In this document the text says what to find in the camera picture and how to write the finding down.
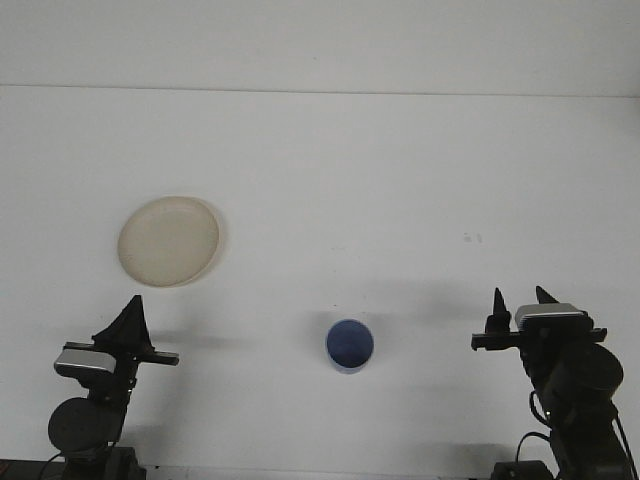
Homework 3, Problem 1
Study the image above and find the pale blue cup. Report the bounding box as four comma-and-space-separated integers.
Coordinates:
325, 318, 375, 375

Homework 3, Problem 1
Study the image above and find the pale round plate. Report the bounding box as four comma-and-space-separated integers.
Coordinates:
117, 195, 225, 289

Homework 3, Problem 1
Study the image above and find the dark mounting platform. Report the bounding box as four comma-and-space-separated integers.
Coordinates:
0, 457, 66, 480

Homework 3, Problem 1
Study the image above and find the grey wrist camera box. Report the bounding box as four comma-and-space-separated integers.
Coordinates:
53, 349, 116, 379
514, 302, 590, 332

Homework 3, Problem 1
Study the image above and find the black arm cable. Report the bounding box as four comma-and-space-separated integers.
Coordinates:
39, 439, 122, 480
514, 392, 640, 474

